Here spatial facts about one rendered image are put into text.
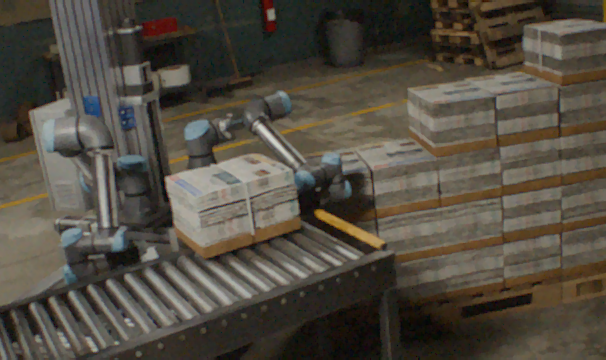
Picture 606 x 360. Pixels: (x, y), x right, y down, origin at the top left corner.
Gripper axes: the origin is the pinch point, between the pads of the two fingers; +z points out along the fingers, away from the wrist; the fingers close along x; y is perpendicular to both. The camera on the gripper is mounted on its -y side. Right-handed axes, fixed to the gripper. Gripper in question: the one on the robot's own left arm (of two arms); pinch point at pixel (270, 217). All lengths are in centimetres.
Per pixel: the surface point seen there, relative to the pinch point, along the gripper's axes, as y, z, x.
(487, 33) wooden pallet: -33, -510, -424
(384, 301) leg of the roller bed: -14, -8, 62
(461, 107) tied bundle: 25, -91, 8
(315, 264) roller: 1, 10, 51
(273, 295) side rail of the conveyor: 2, 31, 62
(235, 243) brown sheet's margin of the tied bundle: 4.6, 25.1, 23.3
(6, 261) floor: -78, 84, -251
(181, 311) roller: 1, 56, 51
